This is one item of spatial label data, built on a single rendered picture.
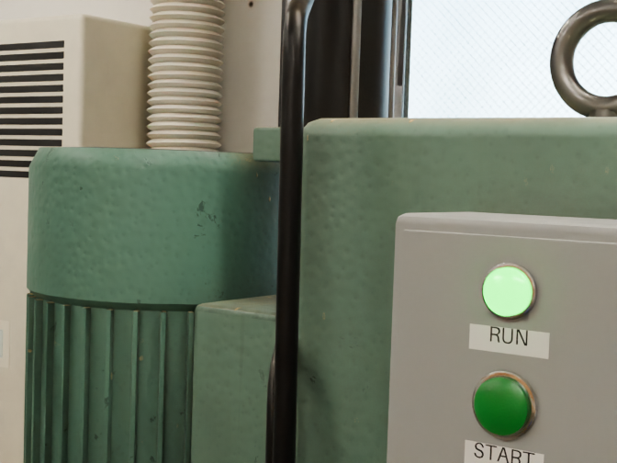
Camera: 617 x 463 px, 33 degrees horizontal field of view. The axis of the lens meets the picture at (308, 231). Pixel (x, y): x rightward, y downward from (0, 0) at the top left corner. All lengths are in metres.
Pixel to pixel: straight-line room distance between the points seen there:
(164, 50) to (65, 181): 1.54
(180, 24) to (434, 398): 1.81
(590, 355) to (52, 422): 0.39
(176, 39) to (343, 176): 1.68
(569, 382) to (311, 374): 0.16
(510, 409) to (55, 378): 0.35
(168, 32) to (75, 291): 1.56
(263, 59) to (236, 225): 1.63
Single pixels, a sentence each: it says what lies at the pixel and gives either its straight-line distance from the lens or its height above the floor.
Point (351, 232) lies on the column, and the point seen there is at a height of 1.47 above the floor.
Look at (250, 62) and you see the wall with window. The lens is 2.26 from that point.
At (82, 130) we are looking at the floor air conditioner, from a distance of 2.16.
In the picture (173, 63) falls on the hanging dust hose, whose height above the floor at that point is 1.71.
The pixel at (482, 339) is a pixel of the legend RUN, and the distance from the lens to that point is 0.38.
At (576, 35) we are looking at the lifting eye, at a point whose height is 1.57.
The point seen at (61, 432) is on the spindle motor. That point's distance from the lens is 0.65.
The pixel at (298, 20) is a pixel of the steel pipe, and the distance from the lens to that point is 0.47.
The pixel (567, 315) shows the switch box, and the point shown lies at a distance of 0.37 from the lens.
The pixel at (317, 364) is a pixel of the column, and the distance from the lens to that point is 0.50.
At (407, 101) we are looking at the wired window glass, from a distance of 2.13.
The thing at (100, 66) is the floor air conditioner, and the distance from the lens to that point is 2.20.
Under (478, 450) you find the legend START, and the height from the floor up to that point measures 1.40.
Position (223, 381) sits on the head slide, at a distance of 0.58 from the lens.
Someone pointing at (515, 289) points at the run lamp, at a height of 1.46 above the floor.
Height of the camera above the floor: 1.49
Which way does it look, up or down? 3 degrees down
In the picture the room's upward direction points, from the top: 2 degrees clockwise
